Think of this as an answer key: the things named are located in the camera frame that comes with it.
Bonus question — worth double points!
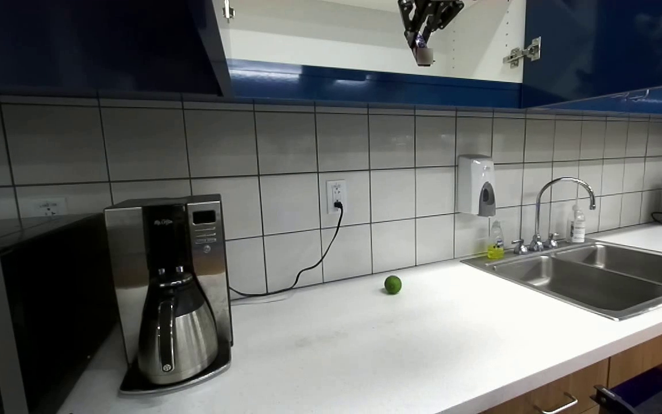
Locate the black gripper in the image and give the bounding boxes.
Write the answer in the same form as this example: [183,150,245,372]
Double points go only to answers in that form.
[396,0,468,45]

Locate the metal cabinet door hinge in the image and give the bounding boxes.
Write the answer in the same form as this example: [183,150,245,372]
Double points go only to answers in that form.
[501,35,545,68]

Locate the open white cabinet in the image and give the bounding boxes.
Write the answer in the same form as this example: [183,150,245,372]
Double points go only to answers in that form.
[212,0,532,110]

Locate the blue cabinet door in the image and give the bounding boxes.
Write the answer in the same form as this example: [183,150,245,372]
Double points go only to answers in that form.
[522,0,662,120]

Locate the closed blue cabinet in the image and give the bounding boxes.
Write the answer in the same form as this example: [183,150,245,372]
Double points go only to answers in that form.
[0,0,235,101]

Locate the wooden base cabinet drawers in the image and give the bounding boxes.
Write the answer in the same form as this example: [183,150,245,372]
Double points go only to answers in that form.
[483,319,662,414]

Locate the chrome sink faucet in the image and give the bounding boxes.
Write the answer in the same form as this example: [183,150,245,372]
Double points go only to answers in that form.
[516,175,601,256]

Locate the yellow dish soap bottle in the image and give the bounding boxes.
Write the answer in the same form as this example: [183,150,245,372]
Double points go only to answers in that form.
[478,216,508,261]

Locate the small white pump bottle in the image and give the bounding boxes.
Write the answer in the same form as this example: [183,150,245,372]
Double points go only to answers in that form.
[568,202,589,245]

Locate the stainless steel double sink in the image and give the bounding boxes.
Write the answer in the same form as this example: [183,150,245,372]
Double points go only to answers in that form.
[464,238,662,322]

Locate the stainless steel coffee maker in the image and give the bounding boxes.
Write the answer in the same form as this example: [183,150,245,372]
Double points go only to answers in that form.
[102,192,235,397]

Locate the stainless steel carafe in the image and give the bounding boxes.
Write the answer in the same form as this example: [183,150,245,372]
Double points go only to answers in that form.
[134,261,224,389]

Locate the dark blue chair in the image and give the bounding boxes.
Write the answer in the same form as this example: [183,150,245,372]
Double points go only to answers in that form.
[592,366,662,414]

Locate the black and silver microwave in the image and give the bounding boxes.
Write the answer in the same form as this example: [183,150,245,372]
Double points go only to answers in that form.
[0,213,121,414]

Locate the white wall soap dispenser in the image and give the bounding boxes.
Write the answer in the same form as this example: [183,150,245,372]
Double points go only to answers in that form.
[455,153,501,218]

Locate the white wall outlet with plug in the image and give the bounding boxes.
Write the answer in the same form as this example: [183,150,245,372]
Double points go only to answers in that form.
[325,176,350,216]

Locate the black power cord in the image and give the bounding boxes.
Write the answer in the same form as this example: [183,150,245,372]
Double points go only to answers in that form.
[229,200,347,299]

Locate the metal drawer handle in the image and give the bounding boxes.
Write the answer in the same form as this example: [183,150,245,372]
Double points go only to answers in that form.
[533,392,581,414]

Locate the white empty wall outlet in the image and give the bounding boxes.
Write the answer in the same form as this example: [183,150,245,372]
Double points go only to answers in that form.
[38,198,64,220]

